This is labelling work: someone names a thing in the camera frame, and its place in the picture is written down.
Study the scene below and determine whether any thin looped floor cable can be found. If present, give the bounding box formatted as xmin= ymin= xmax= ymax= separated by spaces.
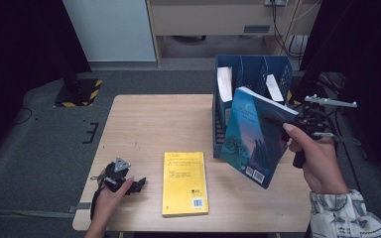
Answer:
xmin=11 ymin=107 xmax=34 ymax=126

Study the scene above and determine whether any black cable bundle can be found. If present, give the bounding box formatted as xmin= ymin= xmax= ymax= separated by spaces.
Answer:
xmin=271 ymin=0 xmax=312 ymax=62

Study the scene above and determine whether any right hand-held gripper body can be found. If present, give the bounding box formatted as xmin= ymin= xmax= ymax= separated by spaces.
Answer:
xmin=293 ymin=94 xmax=359 ymax=170

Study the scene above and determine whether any grey tape piece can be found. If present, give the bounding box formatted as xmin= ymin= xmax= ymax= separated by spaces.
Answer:
xmin=67 ymin=202 xmax=92 ymax=213

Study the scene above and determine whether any yellow paperback book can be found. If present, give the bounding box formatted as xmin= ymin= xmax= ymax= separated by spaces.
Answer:
xmin=161 ymin=151 xmax=210 ymax=218

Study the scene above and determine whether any right hand-held gripper cable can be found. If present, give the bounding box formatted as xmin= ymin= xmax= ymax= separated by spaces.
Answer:
xmin=312 ymin=130 xmax=365 ymax=157

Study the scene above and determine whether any black curtain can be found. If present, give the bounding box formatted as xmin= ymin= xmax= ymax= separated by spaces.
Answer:
xmin=299 ymin=0 xmax=381 ymax=186
xmin=0 ymin=0 xmax=92 ymax=167

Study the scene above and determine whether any pale grey cabinet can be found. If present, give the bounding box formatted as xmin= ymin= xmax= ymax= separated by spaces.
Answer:
xmin=62 ymin=0 xmax=157 ymax=62

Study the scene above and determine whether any blue plastic file rack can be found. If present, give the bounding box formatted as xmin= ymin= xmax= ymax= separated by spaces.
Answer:
xmin=212 ymin=54 xmax=294 ymax=160

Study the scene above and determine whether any blue illustrated cover book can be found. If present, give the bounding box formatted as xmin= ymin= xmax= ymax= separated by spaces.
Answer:
xmin=219 ymin=86 xmax=301 ymax=190

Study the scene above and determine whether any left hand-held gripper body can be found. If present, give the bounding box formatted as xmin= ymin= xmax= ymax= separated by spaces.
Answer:
xmin=96 ymin=157 xmax=133 ymax=193

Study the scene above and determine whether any long black floor cable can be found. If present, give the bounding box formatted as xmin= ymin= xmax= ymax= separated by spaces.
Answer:
xmin=335 ymin=107 xmax=365 ymax=199

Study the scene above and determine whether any black hardcover book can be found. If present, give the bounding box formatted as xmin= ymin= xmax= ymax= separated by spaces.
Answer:
xmin=264 ymin=73 xmax=286 ymax=103

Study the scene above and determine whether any hand-held gripper cable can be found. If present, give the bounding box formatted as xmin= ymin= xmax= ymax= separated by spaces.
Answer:
xmin=89 ymin=175 xmax=108 ymax=221
xmin=312 ymin=130 xmax=365 ymax=157

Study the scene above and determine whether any dark blue book white label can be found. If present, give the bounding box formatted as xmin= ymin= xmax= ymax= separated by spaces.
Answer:
xmin=216 ymin=66 xmax=234 ymax=128

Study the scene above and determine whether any person's right hand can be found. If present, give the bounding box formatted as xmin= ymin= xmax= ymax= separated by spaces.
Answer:
xmin=282 ymin=122 xmax=350 ymax=196

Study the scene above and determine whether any person's left hand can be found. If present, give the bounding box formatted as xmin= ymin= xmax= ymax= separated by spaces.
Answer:
xmin=92 ymin=177 xmax=135 ymax=221

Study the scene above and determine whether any black stand base hazard striped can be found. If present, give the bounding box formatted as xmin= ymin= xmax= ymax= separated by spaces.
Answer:
xmin=287 ymin=70 xmax=331 ymax=107
xmin=53 ymin=77 xmax=103 ymax=108

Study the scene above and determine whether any grey label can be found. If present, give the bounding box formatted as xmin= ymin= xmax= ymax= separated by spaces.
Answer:
xmin=243 ymin=24 xmax=272 ymax=34

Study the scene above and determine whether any left hand-held gripper cable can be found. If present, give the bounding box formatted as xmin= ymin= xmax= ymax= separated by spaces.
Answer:
xmin=89 ymin=175 xmax=108 ymax=221

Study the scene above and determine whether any long grey floor tape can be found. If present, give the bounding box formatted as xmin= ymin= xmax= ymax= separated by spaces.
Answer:
xmin=0 ymin=208 xmax=75 ymax=220

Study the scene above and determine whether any beige wooden desk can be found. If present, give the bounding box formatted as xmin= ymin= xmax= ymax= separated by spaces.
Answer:
xmin=145 ymin=0 xmax=321 ymax=68

